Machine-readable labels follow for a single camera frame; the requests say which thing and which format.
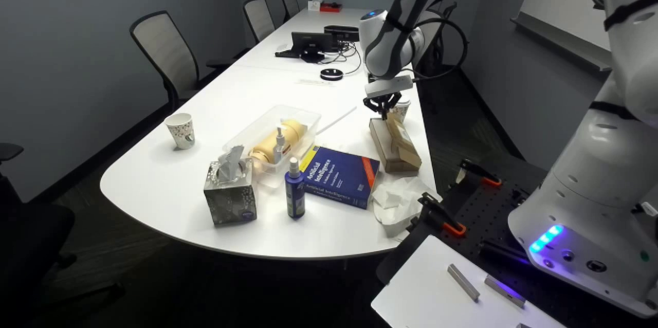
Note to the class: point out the black round puck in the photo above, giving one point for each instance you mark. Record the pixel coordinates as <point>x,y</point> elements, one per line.
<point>331,74</point>

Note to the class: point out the black office chair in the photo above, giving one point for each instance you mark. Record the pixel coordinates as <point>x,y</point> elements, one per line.
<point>31,235</point>

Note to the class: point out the red tray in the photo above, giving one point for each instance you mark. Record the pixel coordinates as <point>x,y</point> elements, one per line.
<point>331,7</point>

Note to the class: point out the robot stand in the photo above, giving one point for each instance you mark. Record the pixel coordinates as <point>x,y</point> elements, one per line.
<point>483,215</point>

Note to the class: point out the blue book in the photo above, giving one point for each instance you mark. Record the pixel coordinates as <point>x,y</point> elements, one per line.
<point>339,176</point>

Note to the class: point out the whiteboard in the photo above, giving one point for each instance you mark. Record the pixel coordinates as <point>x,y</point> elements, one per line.
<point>560,4</point>

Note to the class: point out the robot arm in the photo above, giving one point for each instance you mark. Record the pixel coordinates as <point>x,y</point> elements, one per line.
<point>591,174</point>

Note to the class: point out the clear plastic container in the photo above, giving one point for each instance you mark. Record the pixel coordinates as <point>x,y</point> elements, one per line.
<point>257,132</point>

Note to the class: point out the silver metal bar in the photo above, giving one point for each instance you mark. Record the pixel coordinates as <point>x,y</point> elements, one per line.
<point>463,283</point>
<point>505,291</point>

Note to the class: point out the white stick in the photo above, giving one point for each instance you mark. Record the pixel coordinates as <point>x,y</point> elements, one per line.
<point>336,121</point>

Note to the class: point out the small white spray bottle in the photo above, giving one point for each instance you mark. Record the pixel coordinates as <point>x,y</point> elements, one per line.
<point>278,150</point>

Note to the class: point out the crumpled white tissue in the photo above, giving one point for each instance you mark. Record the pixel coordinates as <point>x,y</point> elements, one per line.
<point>398,204</point>

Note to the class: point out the black orange clamp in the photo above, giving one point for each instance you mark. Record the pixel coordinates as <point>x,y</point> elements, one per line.
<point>437,215</point>
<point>478,172</point>

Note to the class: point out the white board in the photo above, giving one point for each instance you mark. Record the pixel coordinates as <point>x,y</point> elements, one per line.
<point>426,292</point>

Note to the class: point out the grey tissue box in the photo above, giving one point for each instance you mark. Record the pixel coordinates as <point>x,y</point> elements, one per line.
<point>231,199</point>

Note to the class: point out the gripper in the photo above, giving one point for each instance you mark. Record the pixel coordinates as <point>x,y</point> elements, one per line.
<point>383,98</point>

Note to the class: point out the patterned paper cup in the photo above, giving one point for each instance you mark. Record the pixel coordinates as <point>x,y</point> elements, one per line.
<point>180,130</point>
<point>402,110</point>

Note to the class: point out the small black screen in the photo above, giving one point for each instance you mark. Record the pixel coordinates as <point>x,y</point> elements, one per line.
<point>311,41</point>

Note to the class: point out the blue spray bottle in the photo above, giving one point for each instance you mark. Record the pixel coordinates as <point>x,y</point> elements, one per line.
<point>295,194</point>

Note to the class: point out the cardboard box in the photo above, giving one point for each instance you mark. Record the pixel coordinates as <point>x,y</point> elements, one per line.
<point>395,149</point>

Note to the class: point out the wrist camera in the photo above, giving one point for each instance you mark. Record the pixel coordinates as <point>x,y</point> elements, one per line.
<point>389,86</point>

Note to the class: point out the black remote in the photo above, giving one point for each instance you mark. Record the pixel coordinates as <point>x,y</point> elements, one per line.
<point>287,54</point>

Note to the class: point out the small white box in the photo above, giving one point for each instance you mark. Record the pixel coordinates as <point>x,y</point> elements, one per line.
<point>314,4</point>

